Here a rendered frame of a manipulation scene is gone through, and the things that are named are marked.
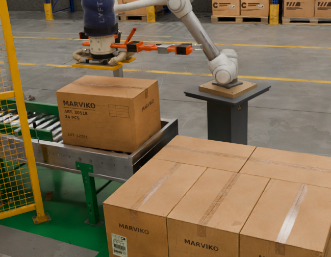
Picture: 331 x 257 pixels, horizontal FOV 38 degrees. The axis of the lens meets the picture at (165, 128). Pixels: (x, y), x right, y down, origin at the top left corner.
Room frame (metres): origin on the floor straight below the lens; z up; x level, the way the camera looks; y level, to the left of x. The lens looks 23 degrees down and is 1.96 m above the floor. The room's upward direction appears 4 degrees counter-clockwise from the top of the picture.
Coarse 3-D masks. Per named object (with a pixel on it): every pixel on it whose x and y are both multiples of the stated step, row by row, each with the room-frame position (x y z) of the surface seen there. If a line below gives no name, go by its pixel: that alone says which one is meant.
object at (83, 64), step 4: (88, 60) 3.19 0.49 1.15; (104, 60) 3.14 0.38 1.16; (72, 64) 3.20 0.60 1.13; (76, 64) 3.19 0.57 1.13; (80, 64) 3.18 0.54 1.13; (84, 64) 3.17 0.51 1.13; (88, 64) 3.15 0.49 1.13; (92, 64) 3.15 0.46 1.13; (96, 64) 3.14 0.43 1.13; (100, 64) 3.13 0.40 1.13; (104, 64) 3.13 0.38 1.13; (108, 64) 3.12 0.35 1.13; (116, 64) 3.12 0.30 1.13; (120, 64) 3.12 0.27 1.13; (92, 68) 3.12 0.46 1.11; (96, 68) 3.11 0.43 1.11; (100, 68) 3.09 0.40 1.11; (104, 68) 3.08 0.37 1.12; (108, 68) 3.07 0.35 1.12; (112, 68) 3.05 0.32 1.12; (116, 68) 3.07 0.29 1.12
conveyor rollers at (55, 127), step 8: (0, 112) 4.02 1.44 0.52; (8, 112) 3.98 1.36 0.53; (16, 112) 3.95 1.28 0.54; (32, 112) 3.89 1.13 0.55; (0, 120) 3.77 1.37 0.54; (8, 120) 3.74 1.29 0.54; (16, 120) 3.72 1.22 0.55; (32, 120) 3.73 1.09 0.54; (40, 120) 3.69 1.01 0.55; (48, 120) 3.67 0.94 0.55; (56, 120) 3.71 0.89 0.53; (40, 128) 3.54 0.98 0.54; (48, 128) 3.51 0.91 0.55; (56, 128) 3.57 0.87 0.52; (56, 136) 3.33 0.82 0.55; (120, 152) 3.06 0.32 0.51; (128, 152) 2.99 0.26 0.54
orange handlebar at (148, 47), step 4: (116, 36) 3.48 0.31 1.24; (84, 44) 3.28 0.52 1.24; (88, 44) 3.27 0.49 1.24; (112, 44) 3.19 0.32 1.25; (148, 44) 3.11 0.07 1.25; (152, 44) 3.10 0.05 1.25; (140, 48) 3.09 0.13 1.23; (144, 48) 3.07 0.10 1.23; (148, 48) 3.06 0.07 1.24; (152, 48) 3.05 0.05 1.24; (156, 48) 3.03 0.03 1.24; (168, 48) 3.00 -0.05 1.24; (172, 48) 2.99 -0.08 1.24; (192, 48) 2.96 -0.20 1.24
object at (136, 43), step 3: (129, 42) 3.15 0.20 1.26; (132, 42) 3.18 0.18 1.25; (135, 42) 3.18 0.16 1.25; (138, 42) 3.17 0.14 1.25; (141, 42) 3.14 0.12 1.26; (126, 45) 3.11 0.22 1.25; (129, 45) 3.10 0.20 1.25; (132, 45) 3.09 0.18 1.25; (135, 45) 3.08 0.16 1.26; (138, 45) 3.10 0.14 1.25; (126, 48) 3.12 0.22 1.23; (129, 48) 3.11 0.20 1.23; (132, 48) 3.10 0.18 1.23; (135, 48) 3.09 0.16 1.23; (126, 51) 3.12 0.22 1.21; (129, 51) 3.10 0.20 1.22; (132, 51) 3.09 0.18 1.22; (135, 51) 3.08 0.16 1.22; (138, 51) 3.09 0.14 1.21
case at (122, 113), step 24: (72, 96) 3.13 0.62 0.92; (96, 96) 3.05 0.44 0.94; (120, 96) 2.99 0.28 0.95; (144, 96) 3.09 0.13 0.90; (72, 120) 3.14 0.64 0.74; (96, 120) 3.06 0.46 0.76; (120, 120) 2.99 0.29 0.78; (144, 120) 3.07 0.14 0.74; (72, 144) 3.15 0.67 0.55; (96, 144) 3.07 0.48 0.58; (120, 144) 3.00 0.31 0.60
